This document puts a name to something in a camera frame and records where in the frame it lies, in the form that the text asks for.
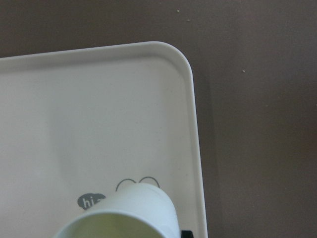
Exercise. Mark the pale yellow plastic cup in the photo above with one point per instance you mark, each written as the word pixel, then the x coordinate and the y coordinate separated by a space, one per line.
pixel 140 210

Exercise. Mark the cream rabbit tray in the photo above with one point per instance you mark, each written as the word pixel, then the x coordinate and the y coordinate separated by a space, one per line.
pixel 79 125

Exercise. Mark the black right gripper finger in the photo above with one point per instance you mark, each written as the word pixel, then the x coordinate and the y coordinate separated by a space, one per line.
pixel 186 234

